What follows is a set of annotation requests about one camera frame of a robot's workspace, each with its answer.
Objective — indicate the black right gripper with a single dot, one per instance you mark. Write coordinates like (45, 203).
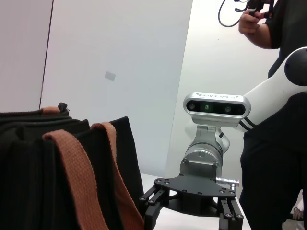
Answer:
(196, 191)

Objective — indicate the black handheld controller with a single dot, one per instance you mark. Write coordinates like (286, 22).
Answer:
(253, 12)

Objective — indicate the person's bare forearm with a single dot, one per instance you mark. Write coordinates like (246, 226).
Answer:
(262, 39)

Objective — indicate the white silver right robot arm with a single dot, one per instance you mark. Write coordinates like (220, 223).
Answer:
(268, 95)

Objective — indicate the person's bare hand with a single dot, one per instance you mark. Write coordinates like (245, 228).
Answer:
(248, 24)

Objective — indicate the person in black clothes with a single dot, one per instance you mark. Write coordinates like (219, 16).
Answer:
(271, 167)

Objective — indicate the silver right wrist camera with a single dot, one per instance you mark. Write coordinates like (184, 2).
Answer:
(216, 107)

